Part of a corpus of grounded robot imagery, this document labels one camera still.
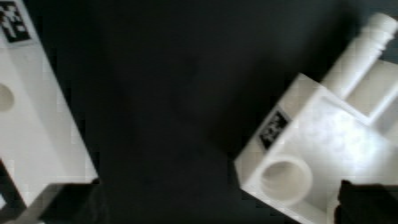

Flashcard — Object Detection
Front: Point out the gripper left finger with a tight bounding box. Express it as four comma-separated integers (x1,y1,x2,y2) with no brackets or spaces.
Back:
14,179,105,224

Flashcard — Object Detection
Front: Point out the white U-shaped fence frame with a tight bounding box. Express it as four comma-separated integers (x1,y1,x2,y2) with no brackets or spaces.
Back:
0,0,98,204

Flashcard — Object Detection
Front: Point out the white chair seat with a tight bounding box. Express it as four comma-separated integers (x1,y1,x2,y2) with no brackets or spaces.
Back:
234,13,398,224

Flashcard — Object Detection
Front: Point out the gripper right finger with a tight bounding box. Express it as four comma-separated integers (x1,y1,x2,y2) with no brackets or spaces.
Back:
334,180,398,224

